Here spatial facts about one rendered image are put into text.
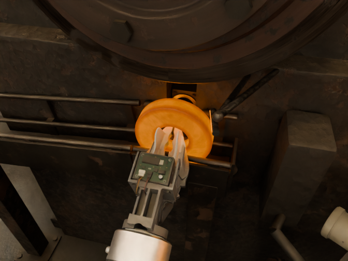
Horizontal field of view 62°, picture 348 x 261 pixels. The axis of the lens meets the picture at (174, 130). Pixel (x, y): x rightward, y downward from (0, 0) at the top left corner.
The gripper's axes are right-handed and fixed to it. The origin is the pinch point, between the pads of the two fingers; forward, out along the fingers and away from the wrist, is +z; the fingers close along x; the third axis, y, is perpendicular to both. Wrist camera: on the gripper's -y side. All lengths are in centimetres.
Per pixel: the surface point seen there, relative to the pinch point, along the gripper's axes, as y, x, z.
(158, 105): 5.8, 2.8, 1.4
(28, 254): -69, 57, -27
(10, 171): -80, 91, 6
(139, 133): -0.4, 6.6, -1.6
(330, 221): -2.8, -29.1, -10.8
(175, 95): -1.7, 2.0, 9.4
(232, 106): 17.4, -10.0, -4.6
